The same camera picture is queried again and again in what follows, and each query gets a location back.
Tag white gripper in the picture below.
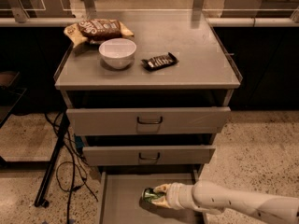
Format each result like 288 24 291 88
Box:
151 183 196 210

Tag green soda can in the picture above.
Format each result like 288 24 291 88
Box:
142 188 164 203

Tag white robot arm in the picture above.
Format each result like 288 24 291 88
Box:
150 180 299 224

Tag middle grey drawer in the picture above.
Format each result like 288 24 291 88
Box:
83 146 216 166

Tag bottom grey open drawer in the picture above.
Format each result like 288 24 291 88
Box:
97 173 207 224

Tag grey metal drawer cabinet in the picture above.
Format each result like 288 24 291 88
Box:
56 10 241 224

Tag top grey drawer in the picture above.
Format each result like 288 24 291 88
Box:
66 107 230 136

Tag black stand leg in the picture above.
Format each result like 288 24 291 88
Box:
34 113 69 208

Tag black candy bar wrapper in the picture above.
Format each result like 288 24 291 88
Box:
142 52 178 71

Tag white ceramic bowl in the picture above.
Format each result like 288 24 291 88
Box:
98 38 136 69

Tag brown chip bag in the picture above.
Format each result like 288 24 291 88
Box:
64 19 134 48

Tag dark side table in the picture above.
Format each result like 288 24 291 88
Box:
0 71 26 128

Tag black floor cables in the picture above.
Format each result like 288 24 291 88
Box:
43 110 99 224

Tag white horizontal rail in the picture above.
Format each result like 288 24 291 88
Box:
0 18 299 27

